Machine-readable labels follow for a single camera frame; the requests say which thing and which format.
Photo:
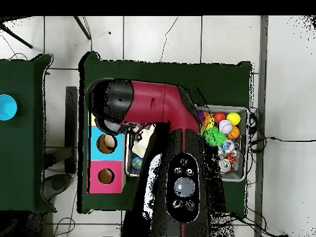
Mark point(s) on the clear mesh bin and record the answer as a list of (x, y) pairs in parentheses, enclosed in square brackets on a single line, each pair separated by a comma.
[(239, 175)]

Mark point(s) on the pale yellow knitted cloth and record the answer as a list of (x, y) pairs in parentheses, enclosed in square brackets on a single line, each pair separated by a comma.
[(140, 148)]

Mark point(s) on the dark grey stand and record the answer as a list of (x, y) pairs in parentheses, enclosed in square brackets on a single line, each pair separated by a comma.
[(71, 128)]

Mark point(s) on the dark green side table cloth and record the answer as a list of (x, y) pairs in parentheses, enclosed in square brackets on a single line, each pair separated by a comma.
[(24, 163)]

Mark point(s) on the red orange ball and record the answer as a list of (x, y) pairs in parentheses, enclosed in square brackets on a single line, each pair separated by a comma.
[(219, 117)]

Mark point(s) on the yellow ball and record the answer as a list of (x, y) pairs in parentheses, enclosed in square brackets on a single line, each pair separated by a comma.
[(233, 118)]

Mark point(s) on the small orange basketball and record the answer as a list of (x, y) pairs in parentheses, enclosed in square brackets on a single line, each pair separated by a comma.
[(234, 133)]

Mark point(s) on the wooden box with three holes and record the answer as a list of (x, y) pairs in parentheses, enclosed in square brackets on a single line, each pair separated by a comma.
[(116, 170)]

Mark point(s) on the small globe ball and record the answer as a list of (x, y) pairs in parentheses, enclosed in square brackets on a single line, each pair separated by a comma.
[(137, 162)]

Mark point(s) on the green spiky ball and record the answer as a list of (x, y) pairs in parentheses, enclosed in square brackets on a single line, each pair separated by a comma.
[(216, 137)]

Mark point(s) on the white baseball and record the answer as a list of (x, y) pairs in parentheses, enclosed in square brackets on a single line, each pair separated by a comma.
[(225, 126)]

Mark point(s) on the black stand leg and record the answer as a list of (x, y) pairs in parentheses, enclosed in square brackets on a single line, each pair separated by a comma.
[(83, 28), (17, 38)]

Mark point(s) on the crushed metal can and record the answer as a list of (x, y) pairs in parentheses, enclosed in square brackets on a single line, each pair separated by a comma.
[(224, 166)]

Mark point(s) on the blue round bowl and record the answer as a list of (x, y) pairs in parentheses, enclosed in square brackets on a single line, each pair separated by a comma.
[(6, 107)]

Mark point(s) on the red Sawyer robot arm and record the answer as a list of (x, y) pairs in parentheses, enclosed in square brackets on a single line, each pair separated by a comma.
[(153, 101)]

